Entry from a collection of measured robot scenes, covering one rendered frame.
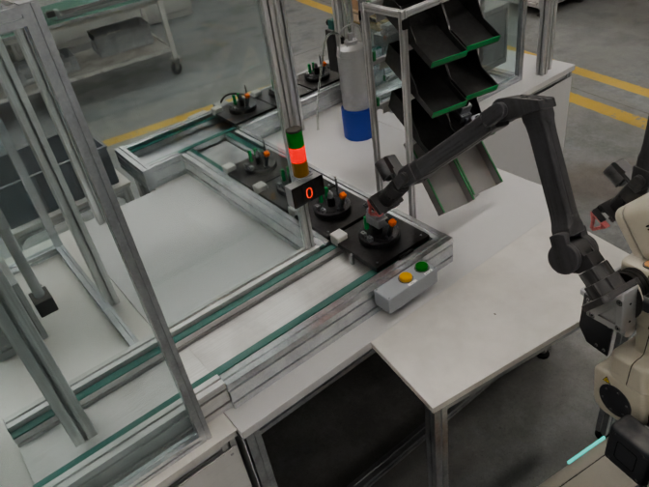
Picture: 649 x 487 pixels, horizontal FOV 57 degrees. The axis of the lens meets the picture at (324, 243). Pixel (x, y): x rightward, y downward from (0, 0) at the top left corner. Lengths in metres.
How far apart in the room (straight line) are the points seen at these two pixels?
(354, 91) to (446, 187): 0.84
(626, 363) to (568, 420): 1.00
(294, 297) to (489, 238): 0.74
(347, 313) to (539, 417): 1.20
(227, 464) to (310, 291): 0.58
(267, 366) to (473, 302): 0.68
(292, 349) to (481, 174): 0.96
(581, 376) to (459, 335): 1.18
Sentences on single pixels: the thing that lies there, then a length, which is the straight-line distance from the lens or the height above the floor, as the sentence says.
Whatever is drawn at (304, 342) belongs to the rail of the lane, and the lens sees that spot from 1.77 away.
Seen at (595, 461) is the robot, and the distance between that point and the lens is 2.34.
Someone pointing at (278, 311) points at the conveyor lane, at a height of 0.92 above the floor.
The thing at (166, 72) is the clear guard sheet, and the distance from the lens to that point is 1.60.
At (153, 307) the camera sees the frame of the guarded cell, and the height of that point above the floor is 1.34.
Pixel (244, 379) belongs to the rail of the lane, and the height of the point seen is 0.94.
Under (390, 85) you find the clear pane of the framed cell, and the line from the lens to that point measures 3.10.
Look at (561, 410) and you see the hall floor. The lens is 2.81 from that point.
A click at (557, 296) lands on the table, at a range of 2.00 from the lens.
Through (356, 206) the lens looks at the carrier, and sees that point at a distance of 2.22.
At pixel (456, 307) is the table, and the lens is 1.93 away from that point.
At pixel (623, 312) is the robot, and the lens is 1.51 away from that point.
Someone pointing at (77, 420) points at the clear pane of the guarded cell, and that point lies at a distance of 1.49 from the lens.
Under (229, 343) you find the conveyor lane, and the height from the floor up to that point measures 0.92.
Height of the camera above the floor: 2.18
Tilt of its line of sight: 36 degrees down
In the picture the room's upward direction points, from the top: 9 degrees counter-clockwise
